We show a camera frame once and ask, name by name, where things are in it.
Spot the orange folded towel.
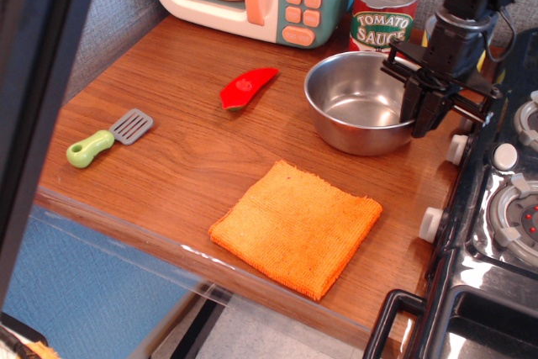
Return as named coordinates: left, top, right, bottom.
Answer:
left=208, top=161, right=382, bottom=301

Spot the white round stove button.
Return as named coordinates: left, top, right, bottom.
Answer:
left=493, top=143, right=518, bottom=171

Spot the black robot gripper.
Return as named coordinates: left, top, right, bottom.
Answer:
left=382, top=9, right=501, bottom=138

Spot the green handled grey spatula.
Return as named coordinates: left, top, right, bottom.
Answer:
left=66, top=108, right=154, bottom=168

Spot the stainless steel bowl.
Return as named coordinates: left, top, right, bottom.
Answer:
left=303, top=51, right=414, bottom=156

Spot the red toy chili pepper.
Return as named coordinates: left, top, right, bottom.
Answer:
left=219, top=67, right=279, bottom=111

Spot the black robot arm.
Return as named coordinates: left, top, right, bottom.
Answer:
left=382, top=0, right=514, bottom=138

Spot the black toy stove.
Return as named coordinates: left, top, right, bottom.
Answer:
left=364, top=29, right=537, bottom=358

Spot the pineapple slices can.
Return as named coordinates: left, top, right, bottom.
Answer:
left=422, top=12, right=498, bottom=77

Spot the tomato sauce can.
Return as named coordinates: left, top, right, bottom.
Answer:
left=348, top=0, right=418, bottom=52

